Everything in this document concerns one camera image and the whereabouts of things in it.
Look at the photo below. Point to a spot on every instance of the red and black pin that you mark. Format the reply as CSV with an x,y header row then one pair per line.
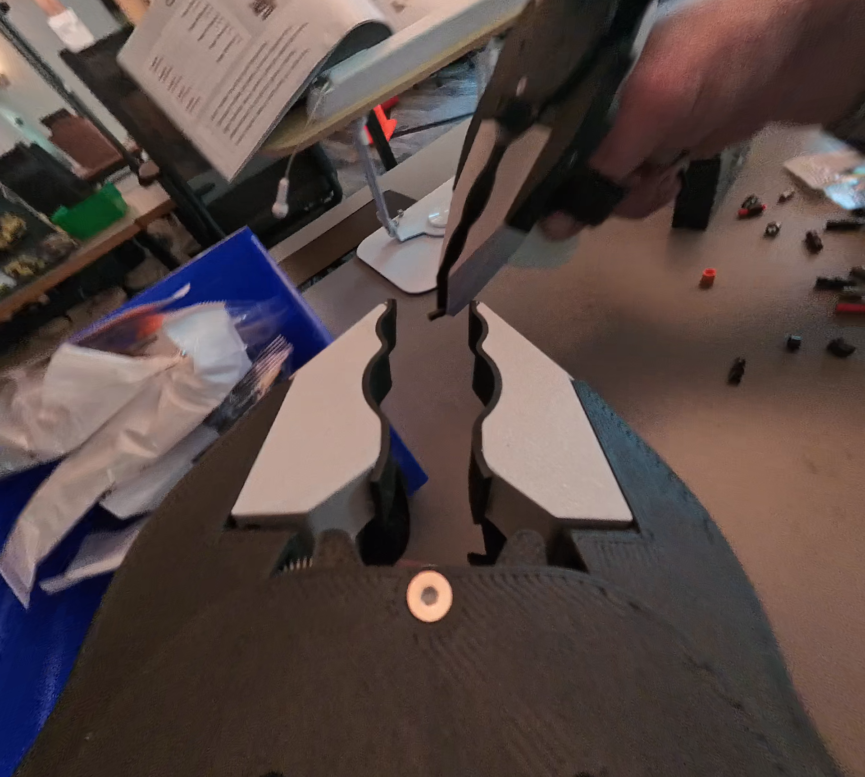
x,y
750,207

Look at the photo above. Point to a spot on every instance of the group of black connector pins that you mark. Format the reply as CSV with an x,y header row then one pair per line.
x,y
834,282

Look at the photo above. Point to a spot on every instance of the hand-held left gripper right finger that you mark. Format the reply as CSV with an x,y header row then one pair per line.
x,y
547,452

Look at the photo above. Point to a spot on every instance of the orange cone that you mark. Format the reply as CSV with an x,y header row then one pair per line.
x,y
382,121

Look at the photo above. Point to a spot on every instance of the white book stand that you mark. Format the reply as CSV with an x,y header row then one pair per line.
x,y
412,263

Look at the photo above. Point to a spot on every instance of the blue plastic bin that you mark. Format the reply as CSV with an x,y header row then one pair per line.
x,y
236,270

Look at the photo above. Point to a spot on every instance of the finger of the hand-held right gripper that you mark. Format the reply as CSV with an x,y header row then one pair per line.
x,y
466,209
503,195

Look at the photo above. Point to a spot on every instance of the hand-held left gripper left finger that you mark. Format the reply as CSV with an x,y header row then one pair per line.
x,y
317,452

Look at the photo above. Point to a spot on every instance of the clear plastic parts bag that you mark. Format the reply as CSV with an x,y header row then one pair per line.
x,y
831,175

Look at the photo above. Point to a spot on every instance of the green plastic box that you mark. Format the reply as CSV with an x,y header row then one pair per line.
x,y
88,212

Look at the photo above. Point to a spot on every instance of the short red axle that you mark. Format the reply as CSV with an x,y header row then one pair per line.
x,y
850,308

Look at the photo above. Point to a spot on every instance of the crumpled white plastic bag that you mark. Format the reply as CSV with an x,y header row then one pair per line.
x,y
101,398

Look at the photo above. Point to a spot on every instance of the person's right hand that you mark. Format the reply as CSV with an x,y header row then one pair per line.
x,y
689,80

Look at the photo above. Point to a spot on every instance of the small orange bush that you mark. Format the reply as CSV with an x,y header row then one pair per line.
x,y
707,277

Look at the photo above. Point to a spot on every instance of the building instruction booklet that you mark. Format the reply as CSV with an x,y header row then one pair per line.
x,y
223,47

